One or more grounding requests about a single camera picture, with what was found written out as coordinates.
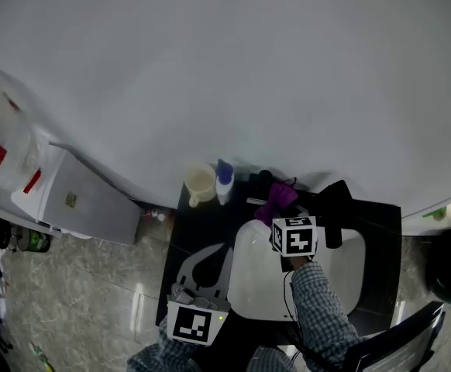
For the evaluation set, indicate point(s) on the black trash bin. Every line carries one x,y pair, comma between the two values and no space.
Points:
446,273

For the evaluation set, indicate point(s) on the green packet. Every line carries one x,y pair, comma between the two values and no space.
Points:
41,357

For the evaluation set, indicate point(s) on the purple cloth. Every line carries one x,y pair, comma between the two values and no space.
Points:
274,204

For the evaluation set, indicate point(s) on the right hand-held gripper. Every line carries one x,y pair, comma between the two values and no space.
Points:
294,238

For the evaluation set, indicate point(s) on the blurry red and white objects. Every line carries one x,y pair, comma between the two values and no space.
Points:
153,214

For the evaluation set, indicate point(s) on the white sink basin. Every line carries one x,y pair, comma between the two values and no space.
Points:
256,277

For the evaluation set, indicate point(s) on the clear water jug red label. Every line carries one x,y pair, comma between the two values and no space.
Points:
4,138

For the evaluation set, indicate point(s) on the white bottle with blue cap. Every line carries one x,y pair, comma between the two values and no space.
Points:
224,184

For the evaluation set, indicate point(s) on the green bottle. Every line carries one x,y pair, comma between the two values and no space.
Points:
434,213

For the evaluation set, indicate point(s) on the person's plaid shirt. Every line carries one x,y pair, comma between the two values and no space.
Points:
272,360

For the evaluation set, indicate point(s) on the black pot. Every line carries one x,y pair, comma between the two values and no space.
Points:
2,234

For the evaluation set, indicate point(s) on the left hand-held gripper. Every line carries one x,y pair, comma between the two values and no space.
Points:
194,320

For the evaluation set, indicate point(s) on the white water dispenser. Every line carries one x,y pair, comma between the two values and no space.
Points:
90,207

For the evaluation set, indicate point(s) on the person's left forearm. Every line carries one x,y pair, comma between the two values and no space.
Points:
163,355

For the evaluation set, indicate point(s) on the white shelf cabinet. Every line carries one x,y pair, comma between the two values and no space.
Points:
1,211

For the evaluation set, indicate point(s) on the black soap dispenser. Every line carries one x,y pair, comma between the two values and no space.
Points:
262,186

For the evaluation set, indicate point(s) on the black faucet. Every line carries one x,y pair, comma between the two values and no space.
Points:
336,207

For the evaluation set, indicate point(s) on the cream mug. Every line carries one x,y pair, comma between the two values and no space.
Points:
200,182

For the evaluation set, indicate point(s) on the green labelled can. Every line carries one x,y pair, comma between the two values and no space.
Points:
35,242

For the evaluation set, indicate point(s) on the person's right forearm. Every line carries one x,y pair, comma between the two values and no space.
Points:
322,312

